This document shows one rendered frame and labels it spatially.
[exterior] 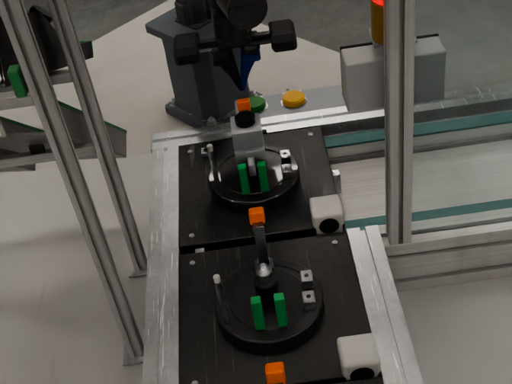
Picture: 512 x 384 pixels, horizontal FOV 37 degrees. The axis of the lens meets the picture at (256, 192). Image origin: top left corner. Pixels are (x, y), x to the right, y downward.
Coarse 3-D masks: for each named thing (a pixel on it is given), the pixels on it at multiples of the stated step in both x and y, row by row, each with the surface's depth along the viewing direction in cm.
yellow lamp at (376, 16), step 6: (372, 6) 86; (378, 6) 85; (372, 12) 86; (378, 12) 85; (372, 18) 87; (378, 18) 86; (372, 24) 87; (378, 24) 86; (372, 30) 88; (378, 30) 87; (372, 36) 88; (378, 36) 87; (378, 42) 88
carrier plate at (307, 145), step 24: (216, 144) 126; (264, 144) 124; (288, 144) 123; (312, 144) 122; (192, 168) 121; (312, 168) 118; (192, 192) 117; (312, 192) 114; (336, 192) 113; (192, 216) 113; (216, 216) 112; (240, 216) 111; (288, 216) 110; (192, 240) 109; (216, 240) 108; (240, 240) 108
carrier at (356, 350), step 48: (288, 240) 107; (336, 240) 105; (192, 288) 102; (240, 288) 98; (288, 288) 97; (336, 288) 99; (192, 336) 96; (240, 336) 92; (288, 336) 91; (336, 336) 93
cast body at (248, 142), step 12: (240, 120) 108; (252, 120) 108; (240, 132) 108; (252, 132) 108; (240, 144) 109; (252, 144) 109; (240, 156) 109; (252, 156) 110; (264, 156) 110; (252, 168) 109
